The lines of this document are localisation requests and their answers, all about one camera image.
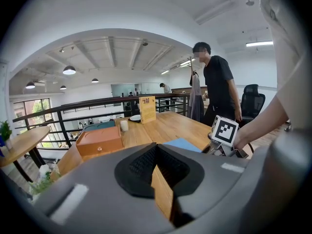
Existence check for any wooden coat rack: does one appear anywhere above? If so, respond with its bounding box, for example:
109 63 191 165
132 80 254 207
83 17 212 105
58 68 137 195
187 57 196 74

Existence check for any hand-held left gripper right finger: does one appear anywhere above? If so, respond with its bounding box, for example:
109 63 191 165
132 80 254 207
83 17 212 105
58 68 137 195
156 142 253 234

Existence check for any person's beige shirt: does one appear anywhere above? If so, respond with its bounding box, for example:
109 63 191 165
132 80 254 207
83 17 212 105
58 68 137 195
258 0 312 131

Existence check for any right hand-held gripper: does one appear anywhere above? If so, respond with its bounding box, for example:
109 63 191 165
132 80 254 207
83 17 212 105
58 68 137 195
201 115 250 159

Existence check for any black curved metal railing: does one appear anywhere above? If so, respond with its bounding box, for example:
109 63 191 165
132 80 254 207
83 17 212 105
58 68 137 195
12 93 191 148

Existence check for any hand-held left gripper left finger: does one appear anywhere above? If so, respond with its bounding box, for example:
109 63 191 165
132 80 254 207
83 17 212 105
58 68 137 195
31 142 176 234

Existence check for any white flower bouquet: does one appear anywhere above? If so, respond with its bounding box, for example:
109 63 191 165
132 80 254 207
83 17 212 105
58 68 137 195
29 163 61 199

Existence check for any grey hanging coat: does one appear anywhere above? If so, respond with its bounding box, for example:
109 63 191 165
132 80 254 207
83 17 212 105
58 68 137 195
187 72 205 123

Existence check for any white notebook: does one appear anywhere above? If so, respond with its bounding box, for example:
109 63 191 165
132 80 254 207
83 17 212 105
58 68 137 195
162 137 210 153

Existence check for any small potted plant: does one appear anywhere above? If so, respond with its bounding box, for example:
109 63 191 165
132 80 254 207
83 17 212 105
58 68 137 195
0 120 13 150

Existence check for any teal book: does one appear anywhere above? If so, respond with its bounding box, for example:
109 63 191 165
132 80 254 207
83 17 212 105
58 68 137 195
82 120 116 132

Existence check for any round wooden table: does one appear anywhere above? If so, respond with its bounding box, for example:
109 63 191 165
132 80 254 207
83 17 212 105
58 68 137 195
0 126 51 183

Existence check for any black office chair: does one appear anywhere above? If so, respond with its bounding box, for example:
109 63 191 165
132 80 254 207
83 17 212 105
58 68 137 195
240 84 266 124

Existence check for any person's right forearm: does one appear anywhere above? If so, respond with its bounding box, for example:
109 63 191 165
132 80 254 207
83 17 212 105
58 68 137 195
233 95 290 153

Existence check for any orange leather box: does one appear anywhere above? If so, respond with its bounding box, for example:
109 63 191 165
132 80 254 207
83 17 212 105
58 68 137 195
76 125 124 157

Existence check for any large window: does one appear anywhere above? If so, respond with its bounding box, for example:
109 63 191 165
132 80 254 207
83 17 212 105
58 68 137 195
13 98 53 148

